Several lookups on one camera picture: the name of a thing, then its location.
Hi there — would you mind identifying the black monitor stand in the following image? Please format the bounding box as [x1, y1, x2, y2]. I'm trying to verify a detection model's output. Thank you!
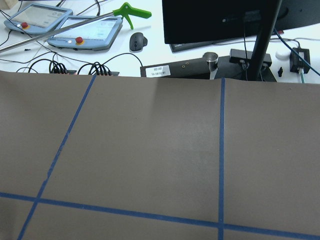
[212, 0, 283, 83]

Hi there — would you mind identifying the blue teach pendant right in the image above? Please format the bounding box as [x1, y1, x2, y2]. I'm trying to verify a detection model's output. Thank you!
[47, 17, 123, 51]

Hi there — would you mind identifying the black usb hub right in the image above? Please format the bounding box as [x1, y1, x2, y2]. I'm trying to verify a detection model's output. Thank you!
[88, 62, 120, 76]

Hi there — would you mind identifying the black usb hub left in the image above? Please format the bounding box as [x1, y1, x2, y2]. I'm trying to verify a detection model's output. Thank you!
[48, 61, 77, 75]

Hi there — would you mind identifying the black labelled box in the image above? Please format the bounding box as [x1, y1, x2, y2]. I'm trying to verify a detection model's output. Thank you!
[140, 58, 211, 80]

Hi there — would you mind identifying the black usb hub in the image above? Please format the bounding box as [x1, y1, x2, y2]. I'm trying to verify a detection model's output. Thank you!
[88, 62, 120, 76]
[48, 61, 77, 75]

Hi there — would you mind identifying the blue teach pendant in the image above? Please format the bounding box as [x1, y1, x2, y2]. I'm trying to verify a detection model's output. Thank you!
[47, 17, 123, 51]
[4, 3, 73, 35]

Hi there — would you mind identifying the blue teach pendant left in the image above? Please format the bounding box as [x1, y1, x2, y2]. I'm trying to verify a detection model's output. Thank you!
[4, 3, 73, 35]

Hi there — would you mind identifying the green handled reach grabber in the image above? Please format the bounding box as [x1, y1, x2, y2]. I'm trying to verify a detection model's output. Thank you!
[0, 2, 152, 53]

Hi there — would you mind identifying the black adapter box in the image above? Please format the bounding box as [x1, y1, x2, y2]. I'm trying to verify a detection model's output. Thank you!
[289, 47, 311, 74]

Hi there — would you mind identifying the small metal cup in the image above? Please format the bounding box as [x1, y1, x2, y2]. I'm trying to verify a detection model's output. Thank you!
[202, 52, 219, 80]

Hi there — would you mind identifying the black computer mouse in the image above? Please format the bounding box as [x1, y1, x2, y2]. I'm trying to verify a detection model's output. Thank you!
[129, 32, 148, 52]

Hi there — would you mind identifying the black computer monitor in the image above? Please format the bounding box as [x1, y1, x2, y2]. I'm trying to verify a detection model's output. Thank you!
[162, 0, 320, 44]

